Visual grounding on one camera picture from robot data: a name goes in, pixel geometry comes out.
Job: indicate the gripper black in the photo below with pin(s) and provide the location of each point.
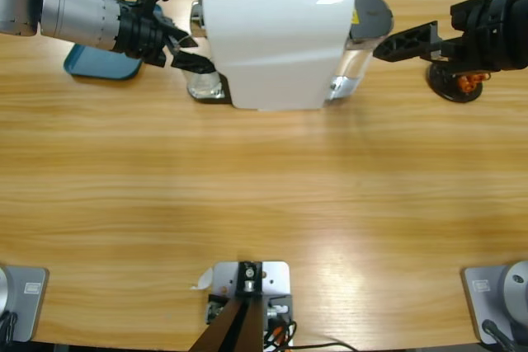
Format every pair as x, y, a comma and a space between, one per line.
491, 34
140, 34

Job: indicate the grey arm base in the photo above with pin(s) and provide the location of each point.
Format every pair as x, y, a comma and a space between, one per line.
29, 306
478, 306

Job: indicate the orange coffee capsule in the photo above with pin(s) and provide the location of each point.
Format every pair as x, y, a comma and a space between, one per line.
466, 85

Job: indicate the white coffee machine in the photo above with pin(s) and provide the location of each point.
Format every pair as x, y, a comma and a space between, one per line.
272, 47

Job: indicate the clear water tank grey lid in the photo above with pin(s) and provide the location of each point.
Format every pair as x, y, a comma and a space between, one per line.
371, 14

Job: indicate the black capsule stand with rods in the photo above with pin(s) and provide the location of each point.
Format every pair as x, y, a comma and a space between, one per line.
445, 88

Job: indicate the teal plastic tray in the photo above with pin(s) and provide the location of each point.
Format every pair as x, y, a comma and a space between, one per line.
95, 67

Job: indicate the white tape tab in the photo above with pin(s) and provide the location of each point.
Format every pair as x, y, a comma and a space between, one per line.
202, 280

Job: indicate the white mount block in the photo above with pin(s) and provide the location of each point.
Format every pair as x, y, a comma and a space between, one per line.
276, 271

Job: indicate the dark mount post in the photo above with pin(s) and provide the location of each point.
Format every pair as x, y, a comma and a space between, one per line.
247, 327

